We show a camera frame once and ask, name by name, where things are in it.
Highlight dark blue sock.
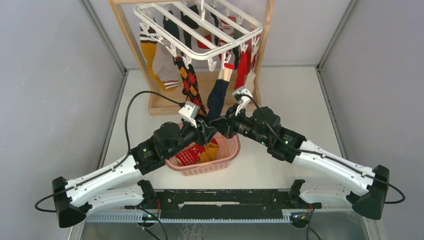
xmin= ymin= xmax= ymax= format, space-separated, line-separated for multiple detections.
xmin=205 ymin=63 xmax=235 ymax=123

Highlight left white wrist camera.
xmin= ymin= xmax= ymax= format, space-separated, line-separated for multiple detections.
xmin=178 ymin=101 xmax=200 ymax=128

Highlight black mounting rail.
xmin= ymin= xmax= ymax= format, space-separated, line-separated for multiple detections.
xmin=137 ymin=189 xmax=310 ymax=221

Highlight wooden hanger stand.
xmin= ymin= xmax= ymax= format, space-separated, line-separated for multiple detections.
xmin=108 ymin=0 xmax=275 ymax=116

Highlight white plastic sock hanger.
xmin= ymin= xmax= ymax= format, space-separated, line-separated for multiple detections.
xmin=132 ymin=0 xmax=264 ymax=72

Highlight grey white sock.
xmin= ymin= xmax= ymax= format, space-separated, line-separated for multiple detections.
xmin=152 ymin=43 xmax=181 ymax=91

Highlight red sock white pattern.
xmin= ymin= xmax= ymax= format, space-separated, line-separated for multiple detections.
xmin=234 ymin=36 xmax=260 ymax=93

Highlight red white striped sock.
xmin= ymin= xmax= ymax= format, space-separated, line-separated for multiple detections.
xmin=197 ymin=14 xmax=238 ymax=51

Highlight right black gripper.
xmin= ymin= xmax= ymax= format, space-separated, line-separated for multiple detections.
xmin=209 ymin=104 xmax=270 ymax=147

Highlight yellow brown striped sock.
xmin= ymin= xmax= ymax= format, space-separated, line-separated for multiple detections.
xmin=139 ymin=27 xmax=166 ymax=90

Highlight red snowflake sock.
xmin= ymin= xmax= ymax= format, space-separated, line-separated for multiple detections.
xmin=175 ymin=138 xmax=218 ymax=167

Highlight argyle red yellow sock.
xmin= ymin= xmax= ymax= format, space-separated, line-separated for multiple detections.
xmin=173 ymin=56 xmax=207 ymax=120

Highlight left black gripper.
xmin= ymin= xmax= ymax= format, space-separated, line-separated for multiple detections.
xmin=165 ymin=117 xmax=216 ymax=159

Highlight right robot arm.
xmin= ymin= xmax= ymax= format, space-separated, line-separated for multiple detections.
xmin=210 ymin=104 xmax=406 ymax=220

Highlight pink plastic basket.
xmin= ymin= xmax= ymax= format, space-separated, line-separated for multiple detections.
xmin=165 ymin=133 xmax=241 ymax=176

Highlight mustard yellow sock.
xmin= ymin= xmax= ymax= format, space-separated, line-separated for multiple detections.
xmin=199 ymin=142 xmax=219 ymax=163

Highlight black striped narrow sock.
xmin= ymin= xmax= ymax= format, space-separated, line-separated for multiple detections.
xmin=180 ymin=5 xmax=199 ymax=49

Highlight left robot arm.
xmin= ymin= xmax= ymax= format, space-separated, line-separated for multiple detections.
xmin=34 ymin=101 xmax=217 ymax=229

